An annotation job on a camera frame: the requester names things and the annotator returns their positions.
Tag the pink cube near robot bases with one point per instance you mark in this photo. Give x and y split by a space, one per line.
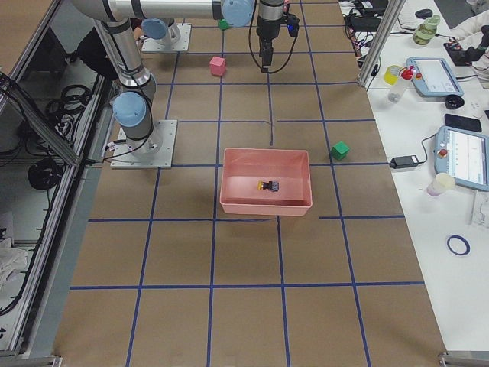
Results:
217 66

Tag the black power adapter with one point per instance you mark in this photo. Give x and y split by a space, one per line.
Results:
401 162

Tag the silver robot arm near bin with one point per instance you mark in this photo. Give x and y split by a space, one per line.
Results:
133 108

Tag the black smartphone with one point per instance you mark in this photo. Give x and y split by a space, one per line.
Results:
462 122

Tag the aluminium frame post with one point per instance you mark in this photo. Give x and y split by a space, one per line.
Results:
391 13

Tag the yellow tape roll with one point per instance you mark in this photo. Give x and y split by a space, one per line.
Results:
391 74

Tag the metal base plate near bin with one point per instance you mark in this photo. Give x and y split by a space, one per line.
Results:
157 151

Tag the green tape rolls stack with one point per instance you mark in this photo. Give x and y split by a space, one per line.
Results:
426 31

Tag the pink plastic bin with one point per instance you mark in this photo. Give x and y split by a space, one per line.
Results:
243 168

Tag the teach pendant far side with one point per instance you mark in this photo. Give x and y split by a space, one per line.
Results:
434 77

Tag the green cube near far base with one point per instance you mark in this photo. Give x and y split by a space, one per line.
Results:
223 25

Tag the teach pendant near bin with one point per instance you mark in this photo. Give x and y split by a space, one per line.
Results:
463 155

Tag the green cube beside bin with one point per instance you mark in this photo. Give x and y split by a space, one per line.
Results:
339 150

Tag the plastic cup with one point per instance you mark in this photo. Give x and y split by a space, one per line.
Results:
441 183

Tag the clear squeeze bottle red cap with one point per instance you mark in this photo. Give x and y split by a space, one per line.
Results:
403 81

